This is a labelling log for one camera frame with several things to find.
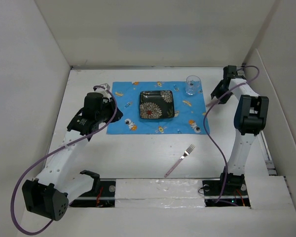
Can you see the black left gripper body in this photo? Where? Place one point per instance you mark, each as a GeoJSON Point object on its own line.
{"type": "Point", "coordinates": [108, 112]}

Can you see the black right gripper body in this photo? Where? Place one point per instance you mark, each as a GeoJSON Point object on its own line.
{"type": "Point", "coordinates": [219, 90]}

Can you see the clear drinking glass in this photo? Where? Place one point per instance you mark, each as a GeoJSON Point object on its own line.
{"type": "Point", "coordinates": [192, 84]}

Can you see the blue space-print cloth placemat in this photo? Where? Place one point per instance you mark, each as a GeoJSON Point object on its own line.
{"type": "Point", "coordinates": [189, 110]}

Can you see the black floral square plate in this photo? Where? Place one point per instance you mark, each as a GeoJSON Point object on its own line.
{"type": "Point", "coordinates": [157, 104]}

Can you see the pink-handled metal fork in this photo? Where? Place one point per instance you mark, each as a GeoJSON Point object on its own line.
{"type": "Point", "coordinates": [186, 153]}

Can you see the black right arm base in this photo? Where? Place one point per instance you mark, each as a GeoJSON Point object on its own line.
{"type": "Point", "coordinates": [211, 190]}

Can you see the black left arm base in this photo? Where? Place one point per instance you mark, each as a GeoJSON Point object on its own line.
{"type": "Point", "coordinates": [103, 197]}

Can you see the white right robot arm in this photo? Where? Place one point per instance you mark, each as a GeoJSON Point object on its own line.
{"type": "Point", "coordinates": [249, 120]}

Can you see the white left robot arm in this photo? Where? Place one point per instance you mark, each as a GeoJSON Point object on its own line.
{"type": "Point", "coordinates": [50, 193]}

